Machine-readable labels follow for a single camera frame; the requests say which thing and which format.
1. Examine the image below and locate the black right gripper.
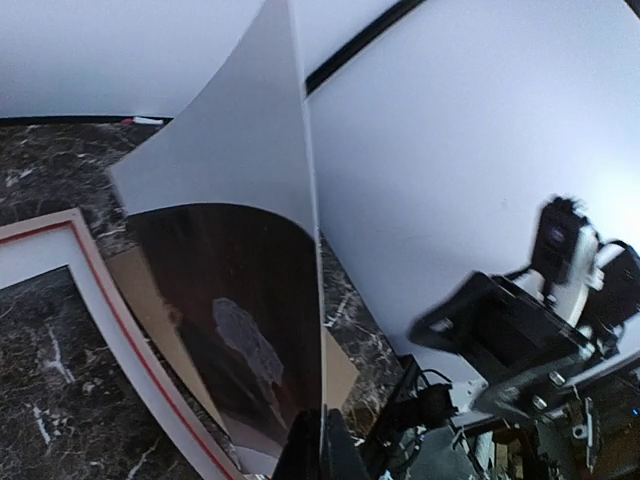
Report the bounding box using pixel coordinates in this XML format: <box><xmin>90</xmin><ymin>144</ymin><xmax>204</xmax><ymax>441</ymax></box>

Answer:
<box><xmin>407</xmin><ymin>272</ymin><xmax>600</xmax><ymax>395</ymax></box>

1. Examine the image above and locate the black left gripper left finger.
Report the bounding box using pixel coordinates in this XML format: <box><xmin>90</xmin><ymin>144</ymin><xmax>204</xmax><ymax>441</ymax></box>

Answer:
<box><xmin>272</xmin><ymin>409</ymin><xmax>323</xmax><ymax>480</ymax></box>

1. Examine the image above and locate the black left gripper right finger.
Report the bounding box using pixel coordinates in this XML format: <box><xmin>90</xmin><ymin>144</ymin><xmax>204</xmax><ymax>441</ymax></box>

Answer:
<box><xmin>324</xmin><ymin>409</ymin><xmax>370</xmax><ymax>480</ymax></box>

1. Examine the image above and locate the brown cardboard backing board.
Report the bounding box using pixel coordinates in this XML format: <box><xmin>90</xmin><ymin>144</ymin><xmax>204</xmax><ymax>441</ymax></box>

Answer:
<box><xmin>106</xmin><ymin>247</ymin><xmax>359</xmax><ymax>431</ymax></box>

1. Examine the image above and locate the dark flower photo print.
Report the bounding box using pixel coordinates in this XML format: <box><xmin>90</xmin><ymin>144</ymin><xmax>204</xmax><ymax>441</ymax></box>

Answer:
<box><xmin>110</xmin><ymin>1</ymin><xmax>324</xmax><ymax>475</ymax></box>

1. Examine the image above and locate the red wooden picture frame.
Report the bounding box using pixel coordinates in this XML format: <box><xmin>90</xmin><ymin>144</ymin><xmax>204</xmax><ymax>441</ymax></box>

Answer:
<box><xmin>0</xmin><ymin>207</ymin><xmax>241</xmax><ymax>480</ymax></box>

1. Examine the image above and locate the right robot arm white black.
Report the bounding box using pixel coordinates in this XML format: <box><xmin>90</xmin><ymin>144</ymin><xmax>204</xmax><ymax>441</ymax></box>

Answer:
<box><xmin>361</xmin><ymin>242</ymin><xmax>639</xmax><ymax>474</ymax></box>

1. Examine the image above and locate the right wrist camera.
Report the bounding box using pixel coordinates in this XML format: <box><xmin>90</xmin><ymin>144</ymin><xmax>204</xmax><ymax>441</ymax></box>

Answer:
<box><xmin>530</xmin><ymin>196</ymin><xmax>604</xmax><ymax>326</ymax></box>

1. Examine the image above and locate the right black corner post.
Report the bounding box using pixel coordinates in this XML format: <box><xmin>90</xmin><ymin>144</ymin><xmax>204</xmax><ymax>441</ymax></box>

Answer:
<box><xmin>305</xmin><ymin>0</ymin><xmax>426</xmax><ymax>97</ymax></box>

